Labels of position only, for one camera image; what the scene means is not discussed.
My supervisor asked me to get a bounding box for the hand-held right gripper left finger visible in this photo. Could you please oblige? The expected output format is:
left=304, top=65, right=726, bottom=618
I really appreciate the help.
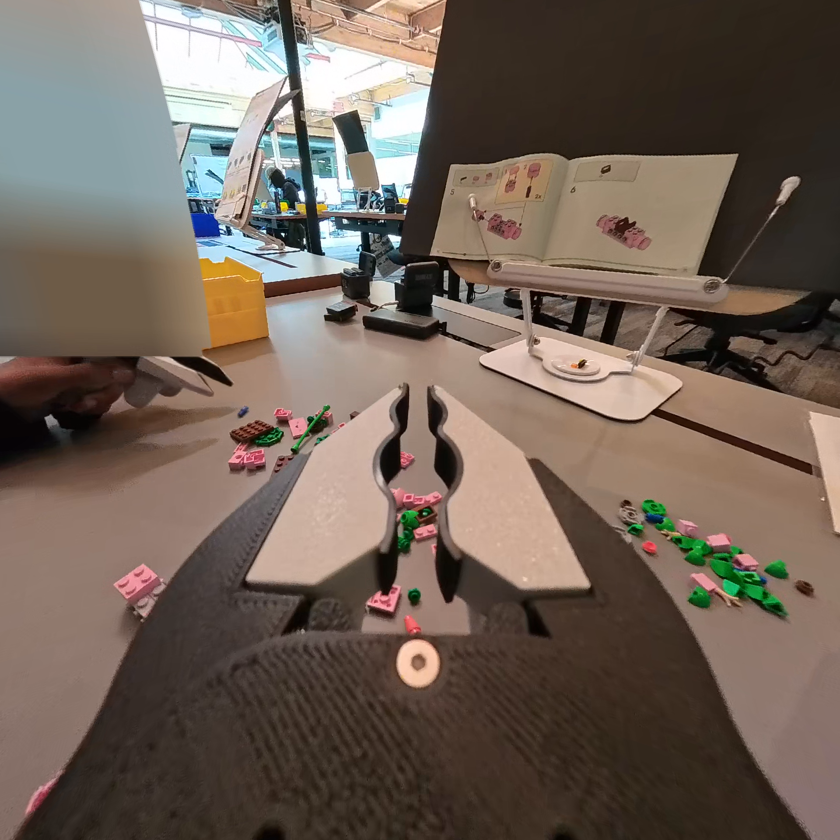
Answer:
left=243, top=382, right=411, bottom=611

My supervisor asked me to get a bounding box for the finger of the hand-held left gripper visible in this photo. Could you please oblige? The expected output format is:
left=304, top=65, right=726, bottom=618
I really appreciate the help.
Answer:
left=134, top=356, right=235, bottom=399
left=123, top=375, right=183, bottom=409

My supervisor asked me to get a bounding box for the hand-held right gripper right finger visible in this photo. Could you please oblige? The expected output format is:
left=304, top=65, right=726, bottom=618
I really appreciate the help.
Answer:
left=427, top=384, right=592, bottom=611

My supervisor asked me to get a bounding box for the pink grey brick assembly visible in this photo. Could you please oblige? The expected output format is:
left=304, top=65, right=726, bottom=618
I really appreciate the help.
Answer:
left=113, top=563, right=166, bottom=621

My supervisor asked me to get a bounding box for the person's left hand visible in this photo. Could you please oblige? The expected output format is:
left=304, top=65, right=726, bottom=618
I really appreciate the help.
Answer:
left=0, top=359, right=135, bottom=432

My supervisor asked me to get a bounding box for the yellow plastic bin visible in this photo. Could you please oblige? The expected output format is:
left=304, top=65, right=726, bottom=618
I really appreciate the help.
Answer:
left=199, top=256, right=270, bottom=349

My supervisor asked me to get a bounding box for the pile of pink toy bricks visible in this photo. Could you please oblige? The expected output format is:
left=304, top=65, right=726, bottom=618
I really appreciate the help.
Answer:
left=228, top=403, right=444, bottom=634

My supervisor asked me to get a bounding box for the white book stand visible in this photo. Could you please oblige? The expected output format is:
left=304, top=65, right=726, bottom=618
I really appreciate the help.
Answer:
left=469, top=176, right=803, bottom=421

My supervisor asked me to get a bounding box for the pile of green toy bricks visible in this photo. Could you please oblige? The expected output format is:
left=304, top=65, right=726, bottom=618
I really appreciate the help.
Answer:
left=617, top=499, right=816, bottom=618

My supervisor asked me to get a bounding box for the flat black power bank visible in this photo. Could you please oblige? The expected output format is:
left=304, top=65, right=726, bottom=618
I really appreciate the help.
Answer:
left=362, top=308, right=441, bottom=340

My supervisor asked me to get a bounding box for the cardboard display stand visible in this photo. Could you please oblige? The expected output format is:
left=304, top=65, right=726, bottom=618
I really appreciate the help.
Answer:
left=215, top=77, right=290, bottom=253

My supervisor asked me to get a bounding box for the black metal pole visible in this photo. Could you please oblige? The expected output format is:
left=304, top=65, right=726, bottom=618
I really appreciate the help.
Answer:
left=276, top=0, right=326, bottom=256

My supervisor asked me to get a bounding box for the black office chair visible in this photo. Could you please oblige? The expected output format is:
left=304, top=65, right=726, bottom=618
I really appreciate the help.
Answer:
left=656, top=292, right=834, bottom=395

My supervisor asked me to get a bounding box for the white printed sheet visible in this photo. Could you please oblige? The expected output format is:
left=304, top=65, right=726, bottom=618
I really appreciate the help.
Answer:
left=808, top=411, right=840, bottom=536

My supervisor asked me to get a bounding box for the open instruction booklet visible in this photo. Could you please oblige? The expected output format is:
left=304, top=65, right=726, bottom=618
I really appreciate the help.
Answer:
left=430, top=153, right=739, bottom=277

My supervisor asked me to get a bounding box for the black divider panel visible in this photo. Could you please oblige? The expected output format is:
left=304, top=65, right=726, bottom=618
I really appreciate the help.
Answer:
left=399, top=0, right=840, bottom=293

